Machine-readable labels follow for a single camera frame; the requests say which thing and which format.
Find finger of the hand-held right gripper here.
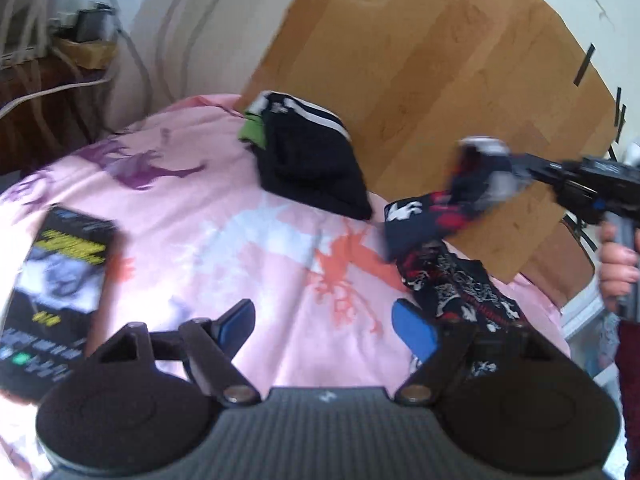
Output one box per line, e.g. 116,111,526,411
510,152,565,184

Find person's right forearm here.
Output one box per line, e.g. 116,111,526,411
616,318,640,480

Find brown padded board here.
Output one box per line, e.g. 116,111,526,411
520,220,603,307

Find wooden headboard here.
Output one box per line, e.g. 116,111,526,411
239,0,627,282

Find pink deer print bedsheet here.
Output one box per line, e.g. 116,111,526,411
0,93,571,480

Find white cable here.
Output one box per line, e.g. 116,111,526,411
0,0,151,117

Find black skull print sock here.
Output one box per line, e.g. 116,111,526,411
398,243,533,380

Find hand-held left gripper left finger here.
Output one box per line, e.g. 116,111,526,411
87,299,261,407

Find black and yellow book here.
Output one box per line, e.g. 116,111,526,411
0,204,119,403

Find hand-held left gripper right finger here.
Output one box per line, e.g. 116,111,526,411
391,299,551,407

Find person's right hand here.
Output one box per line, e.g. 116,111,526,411
598,220,640,315

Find green cloth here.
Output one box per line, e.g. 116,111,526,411
237,110,267,148

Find black tape strip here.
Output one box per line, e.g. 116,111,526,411
612,87,629,144
572,44,597,87

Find dark wooden cabinet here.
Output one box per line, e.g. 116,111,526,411
0,53,117,177

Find grey device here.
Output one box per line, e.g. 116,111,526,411
74,4,115,42

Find black folded garment white stripes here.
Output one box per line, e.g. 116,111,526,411
245,91,374,220

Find small cardboard box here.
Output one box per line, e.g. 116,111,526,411
52,34,119,69

